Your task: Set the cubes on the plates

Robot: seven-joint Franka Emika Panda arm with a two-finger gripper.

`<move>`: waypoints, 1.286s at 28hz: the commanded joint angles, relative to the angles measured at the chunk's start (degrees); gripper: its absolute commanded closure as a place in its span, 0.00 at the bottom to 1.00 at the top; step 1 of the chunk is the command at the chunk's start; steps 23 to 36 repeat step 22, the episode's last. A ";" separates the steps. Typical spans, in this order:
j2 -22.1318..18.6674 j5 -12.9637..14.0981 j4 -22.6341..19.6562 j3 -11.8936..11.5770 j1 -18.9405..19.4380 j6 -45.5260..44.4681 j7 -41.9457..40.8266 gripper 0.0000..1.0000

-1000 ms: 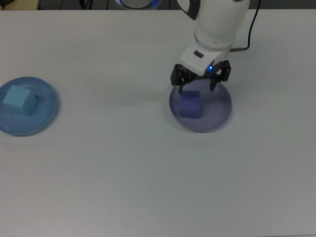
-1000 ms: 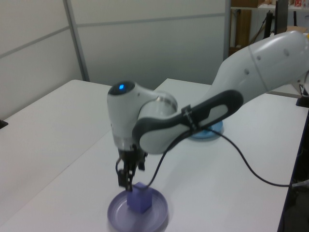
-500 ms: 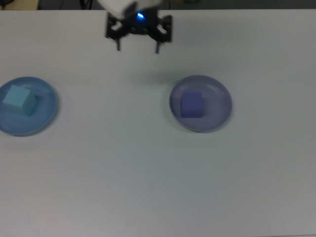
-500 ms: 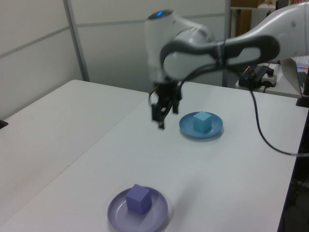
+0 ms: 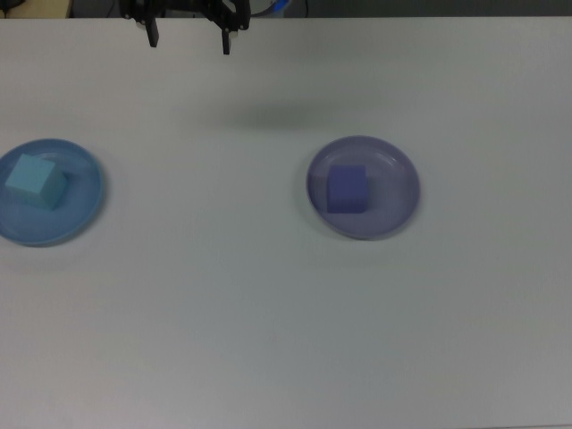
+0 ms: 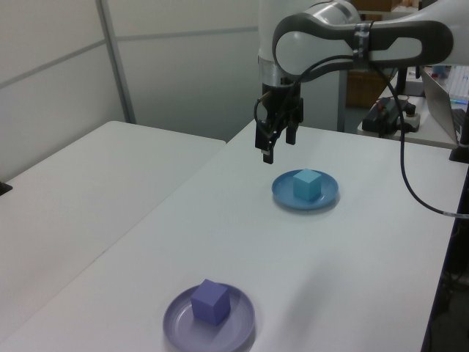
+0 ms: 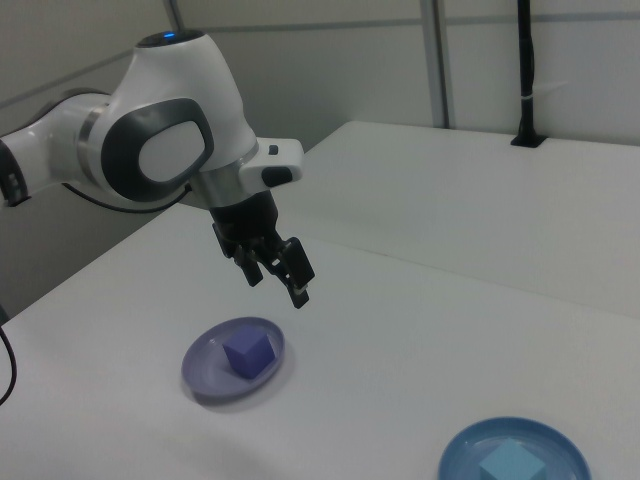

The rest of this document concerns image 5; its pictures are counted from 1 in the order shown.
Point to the blue plate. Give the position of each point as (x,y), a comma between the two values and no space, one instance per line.
(76,219)

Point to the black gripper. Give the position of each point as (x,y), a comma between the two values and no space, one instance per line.
(181,4)

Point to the cyan cube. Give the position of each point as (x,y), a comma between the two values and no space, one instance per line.
(33,181)

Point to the purple plate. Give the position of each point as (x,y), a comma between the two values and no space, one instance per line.
(384,214)

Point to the purple cube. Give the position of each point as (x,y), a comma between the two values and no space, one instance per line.
(347,190)

